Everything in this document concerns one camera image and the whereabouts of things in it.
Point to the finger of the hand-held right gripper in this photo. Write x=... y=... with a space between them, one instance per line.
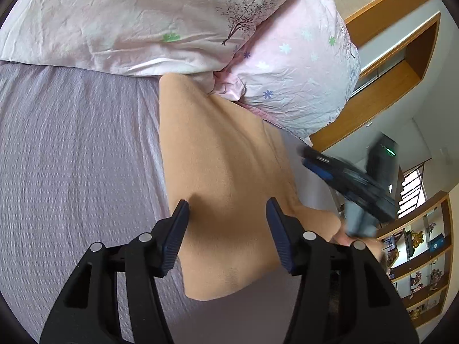
x=315 y=156
x=319 y=172

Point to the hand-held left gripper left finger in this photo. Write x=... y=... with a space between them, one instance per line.
x=175 y=238

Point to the yellow figurine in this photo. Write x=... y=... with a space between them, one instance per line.
x=416 y=238

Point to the pink floral pillow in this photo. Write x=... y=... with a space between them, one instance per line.
x=297 y=64

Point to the person's right hand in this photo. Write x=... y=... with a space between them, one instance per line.
x=344 y=239

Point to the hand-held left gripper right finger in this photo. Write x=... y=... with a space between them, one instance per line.
x=280 y=238

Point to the wooden bookshelf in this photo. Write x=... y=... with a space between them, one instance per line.
x=423 y=261

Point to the lavender textured bed sheet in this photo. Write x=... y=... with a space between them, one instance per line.
x=71 y=157

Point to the peach orange garment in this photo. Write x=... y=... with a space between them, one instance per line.
x=222 y=172

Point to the wooden headboard frame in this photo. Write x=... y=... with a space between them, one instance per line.
x=391 y=89

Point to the blue box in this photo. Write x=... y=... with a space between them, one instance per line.
x=435 y=242

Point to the white floral pillow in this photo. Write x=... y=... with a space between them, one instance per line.
x=136 y=18

